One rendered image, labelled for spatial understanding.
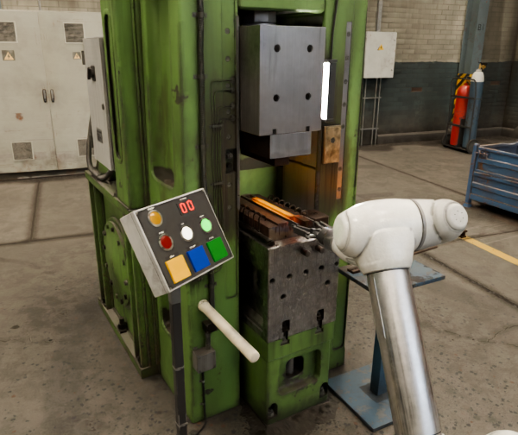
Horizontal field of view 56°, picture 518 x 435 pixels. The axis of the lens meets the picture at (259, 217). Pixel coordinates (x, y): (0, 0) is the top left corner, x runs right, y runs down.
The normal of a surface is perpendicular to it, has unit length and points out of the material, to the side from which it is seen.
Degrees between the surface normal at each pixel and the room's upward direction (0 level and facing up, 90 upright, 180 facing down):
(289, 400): 90
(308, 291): 90
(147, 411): 0
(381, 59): 90
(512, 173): 89
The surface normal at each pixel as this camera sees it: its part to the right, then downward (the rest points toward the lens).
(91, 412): 0.00, -0.95
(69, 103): 0.40, 0.30
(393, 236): 0.16, -0.17
